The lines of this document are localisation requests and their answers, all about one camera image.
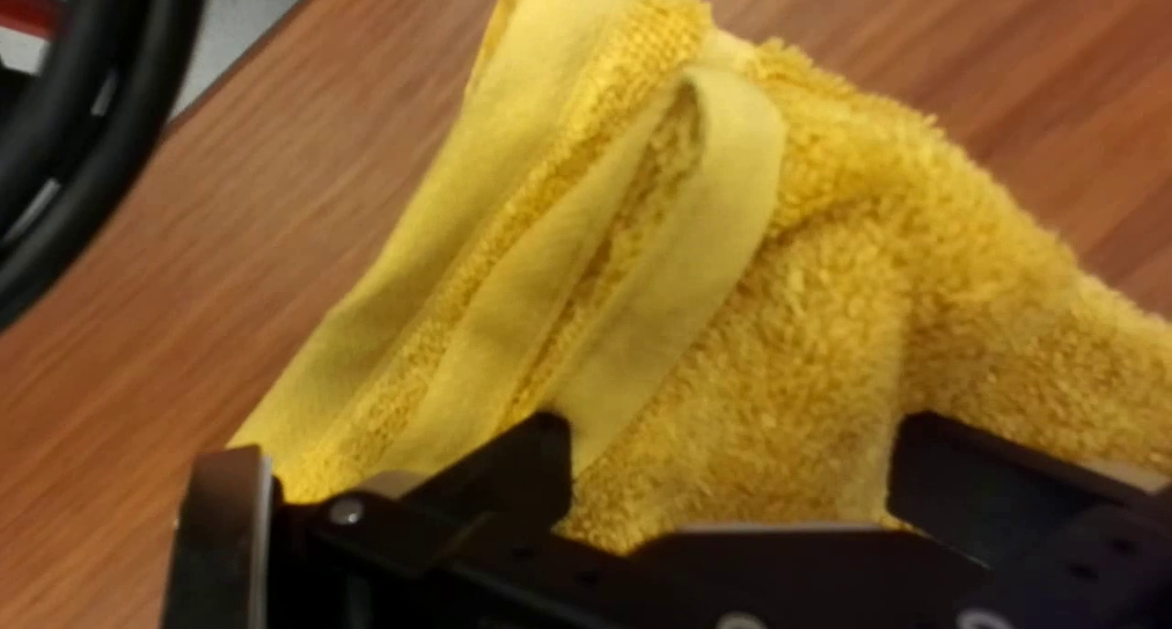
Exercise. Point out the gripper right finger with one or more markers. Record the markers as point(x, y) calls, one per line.
point(1007, 501)

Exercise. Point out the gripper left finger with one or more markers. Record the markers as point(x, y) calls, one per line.
point(494, 482)

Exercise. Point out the yellow towel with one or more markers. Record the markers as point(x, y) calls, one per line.
point(824, 318)

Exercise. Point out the black wheel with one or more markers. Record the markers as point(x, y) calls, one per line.
point(101, 89)

